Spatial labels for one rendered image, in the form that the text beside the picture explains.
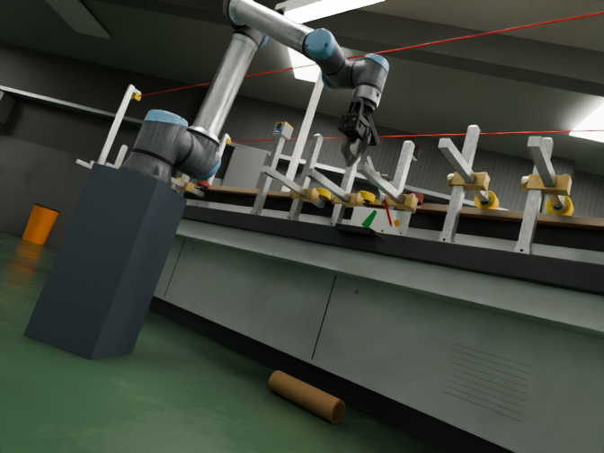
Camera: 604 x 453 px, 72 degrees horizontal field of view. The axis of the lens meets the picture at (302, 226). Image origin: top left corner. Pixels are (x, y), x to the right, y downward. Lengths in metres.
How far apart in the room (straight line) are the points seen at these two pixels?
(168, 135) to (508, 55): 3.73
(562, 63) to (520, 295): 3.59
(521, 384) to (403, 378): 0.42
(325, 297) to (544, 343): 0.91
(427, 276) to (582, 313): 0.47
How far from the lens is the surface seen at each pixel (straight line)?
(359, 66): 1.48
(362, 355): 1.86
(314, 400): 1.56
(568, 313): 1.45
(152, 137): 1.60
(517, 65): 4.70
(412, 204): 1.66
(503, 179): 6.97
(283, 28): 1.56
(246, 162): 6.56
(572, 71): 4.83
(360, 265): 1.70
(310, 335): 2.02
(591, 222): 1.67
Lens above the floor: 0.36
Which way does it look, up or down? 10 degrees up
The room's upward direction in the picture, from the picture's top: 17 degrees clockwise
